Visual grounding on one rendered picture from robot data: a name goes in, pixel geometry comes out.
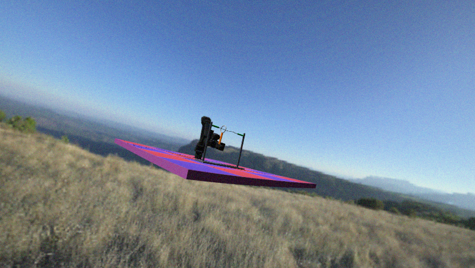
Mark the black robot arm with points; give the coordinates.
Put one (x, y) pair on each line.
(205, 121)

